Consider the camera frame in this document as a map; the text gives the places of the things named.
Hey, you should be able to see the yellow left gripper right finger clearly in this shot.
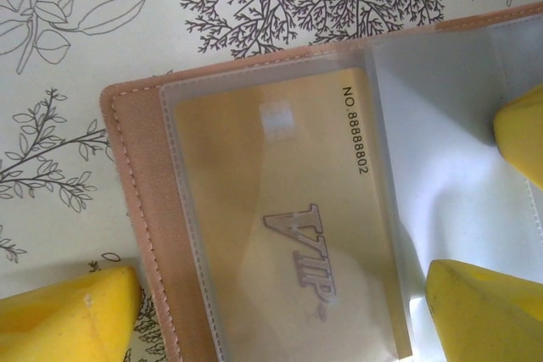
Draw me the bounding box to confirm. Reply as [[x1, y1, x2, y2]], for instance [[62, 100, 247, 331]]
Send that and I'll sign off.
[[425, 258, 543, 362]]

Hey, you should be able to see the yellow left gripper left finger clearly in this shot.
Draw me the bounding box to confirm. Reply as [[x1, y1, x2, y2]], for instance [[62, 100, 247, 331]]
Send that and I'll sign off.
[[0, 265, 142, 362]]

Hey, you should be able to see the gold VIP credit card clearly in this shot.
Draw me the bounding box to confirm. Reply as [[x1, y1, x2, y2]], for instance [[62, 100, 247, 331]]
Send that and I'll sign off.
[[172, 65, 415, 362]]

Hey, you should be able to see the wooden base board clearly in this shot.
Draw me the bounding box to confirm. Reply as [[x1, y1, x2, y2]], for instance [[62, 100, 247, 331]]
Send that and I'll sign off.
[[98, 0, 543, 362]]

